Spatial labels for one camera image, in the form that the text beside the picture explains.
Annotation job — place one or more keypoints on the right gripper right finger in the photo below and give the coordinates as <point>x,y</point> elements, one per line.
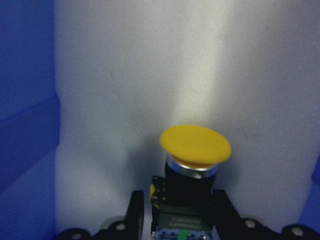
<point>227,220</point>

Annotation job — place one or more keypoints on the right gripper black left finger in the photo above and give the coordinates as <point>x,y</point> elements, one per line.
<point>134,218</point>

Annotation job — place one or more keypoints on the yellow push button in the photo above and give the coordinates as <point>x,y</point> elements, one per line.
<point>182,199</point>

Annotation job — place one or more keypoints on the near blue storage bin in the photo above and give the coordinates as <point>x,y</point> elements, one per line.
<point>87,87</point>

